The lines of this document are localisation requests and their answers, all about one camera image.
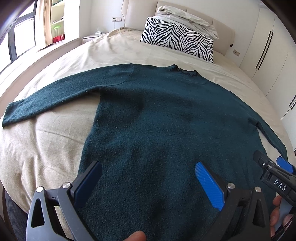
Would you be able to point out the beige padded headboard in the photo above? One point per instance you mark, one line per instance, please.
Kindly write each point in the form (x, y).
(135, 13)

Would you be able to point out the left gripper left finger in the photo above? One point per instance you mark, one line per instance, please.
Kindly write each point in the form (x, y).
(43, 222)

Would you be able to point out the white wall shelf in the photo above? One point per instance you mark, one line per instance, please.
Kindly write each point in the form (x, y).
(57, 17)

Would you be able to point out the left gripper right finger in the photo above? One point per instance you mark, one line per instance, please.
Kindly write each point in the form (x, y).
(253, 221)

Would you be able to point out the white bedside table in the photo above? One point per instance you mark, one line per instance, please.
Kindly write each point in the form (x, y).
(91, 37)

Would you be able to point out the dark teal knit sweater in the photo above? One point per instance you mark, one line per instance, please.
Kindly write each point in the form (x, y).
(152, 126)

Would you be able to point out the beige curtain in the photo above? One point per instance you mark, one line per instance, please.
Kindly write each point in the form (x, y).
(43, 25)

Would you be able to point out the zebra print pillow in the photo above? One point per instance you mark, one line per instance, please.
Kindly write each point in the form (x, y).
(178, 37)

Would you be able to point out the beige bed sheet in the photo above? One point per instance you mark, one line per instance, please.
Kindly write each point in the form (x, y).
(46, 150)

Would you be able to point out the wall power socket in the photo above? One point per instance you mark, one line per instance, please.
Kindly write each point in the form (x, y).
(116, 19)

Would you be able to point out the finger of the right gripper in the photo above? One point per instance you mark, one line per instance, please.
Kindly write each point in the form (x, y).
(286, 165)

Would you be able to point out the white wardrobe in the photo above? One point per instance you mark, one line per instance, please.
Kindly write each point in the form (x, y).
(270, 63)

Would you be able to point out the right hand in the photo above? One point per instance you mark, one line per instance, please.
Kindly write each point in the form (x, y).
(275, 216)

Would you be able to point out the window with dark frame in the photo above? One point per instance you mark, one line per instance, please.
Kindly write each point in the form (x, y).
(20, 38)

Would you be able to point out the left hand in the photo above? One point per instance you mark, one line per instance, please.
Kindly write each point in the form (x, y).
(136, 236)

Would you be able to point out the red box on shelf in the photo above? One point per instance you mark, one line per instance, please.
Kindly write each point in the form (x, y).
(58, 38)

